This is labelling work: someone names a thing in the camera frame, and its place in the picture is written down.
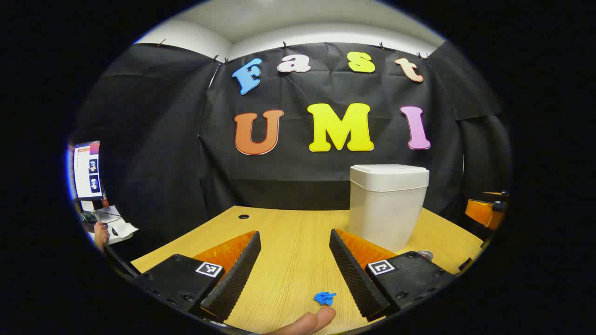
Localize white papers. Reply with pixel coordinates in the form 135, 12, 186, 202
79, 200, 139, 245

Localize white desktop garbage bin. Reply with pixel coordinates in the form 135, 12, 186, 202
349, 164, 430, 253

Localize wooden desktop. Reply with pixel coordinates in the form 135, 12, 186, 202
131, 206, 485, 335

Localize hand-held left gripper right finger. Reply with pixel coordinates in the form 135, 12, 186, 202
329, 228, 457, 322

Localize computer monitor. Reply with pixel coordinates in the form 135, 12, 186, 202
71, 141, 104, 201

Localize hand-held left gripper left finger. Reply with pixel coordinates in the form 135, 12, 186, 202
133, 230, 262, 324

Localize black backdrop cloth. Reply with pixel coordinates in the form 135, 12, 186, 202
70, 41, 513, 261

